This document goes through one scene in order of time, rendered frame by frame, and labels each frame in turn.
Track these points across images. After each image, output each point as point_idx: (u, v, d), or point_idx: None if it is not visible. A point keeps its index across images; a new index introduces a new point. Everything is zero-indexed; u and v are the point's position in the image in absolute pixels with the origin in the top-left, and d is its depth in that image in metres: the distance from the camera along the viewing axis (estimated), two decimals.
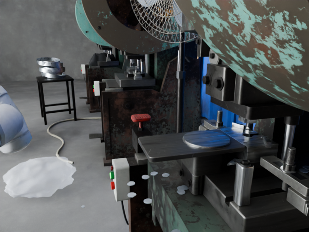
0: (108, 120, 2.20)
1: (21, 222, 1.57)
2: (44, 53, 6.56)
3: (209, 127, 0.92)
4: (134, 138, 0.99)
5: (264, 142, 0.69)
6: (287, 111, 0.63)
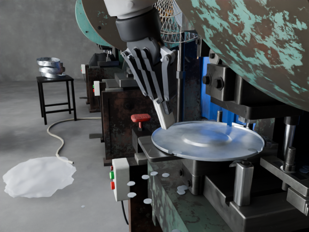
0: (108, 120, 2.20)
1: (21, 222, 1.57)
2: (44, 53, 6.56)
3: None
4: (134, 138, 0.99)
5: (264, 142, 0.69)
6: (287, 111, 0.63)
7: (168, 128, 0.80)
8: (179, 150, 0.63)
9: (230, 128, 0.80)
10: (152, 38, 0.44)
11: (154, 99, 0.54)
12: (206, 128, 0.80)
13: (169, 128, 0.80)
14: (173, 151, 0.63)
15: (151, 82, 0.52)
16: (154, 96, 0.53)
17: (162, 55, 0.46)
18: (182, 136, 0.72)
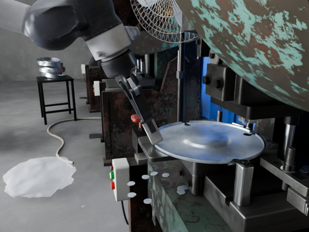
0: (108, 120, 2.20)
1: (21, 222, 1.57)
2: (44, 53, 6.56)
3: None
4: (134, 138, 0.99)
5: (264, 142, 0.69)
6: (287, 111, 0.63)
7: (157, 143, 0.68)
8: (228, 157, 0.61)
9: None
10: (122, 76, 0.57)
11: None
12: (180, 130, 0.77)
13: (160, 143, 0.68)
14: (227, 159, 0.59)
15: None
16: None
17: (131, 88, 0.58)
18: (192, 145, 0.67)
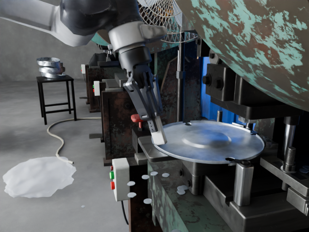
0: (108, 120, 2.20)
1: (21, 222, 1.57)
2: (44, 53, 6.56)
3: None
4: (134, 138, 0.99)
5: (264, 142, 0.69)
6: (287, 111, 0.63)
7: (250, 135, 0.74)
8: None
9: None
10: (127, 70, 0.62)
11: None
12: (236, 148, 0.65)
13: (248, 135, 0.74)
14: None
15: None
16: None
17: None
18: (218, 132, 0.76)
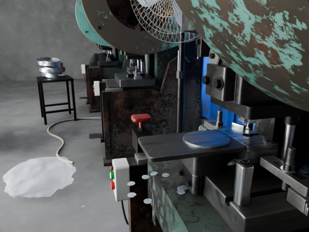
0: (108, 120, 2.20)
1: (21, 222, 1.57)
2: (44, 53, 6.56)
3: (209, 127, 0.92)
4: (134, 138, 0.99)
5: (264, 142, 0.69)
6: (287, 111, 0.63)
7: None
8: None
9: None
10: None
11: None
12: None
13: None
14: None
15: None
16: None
17: None
18: None
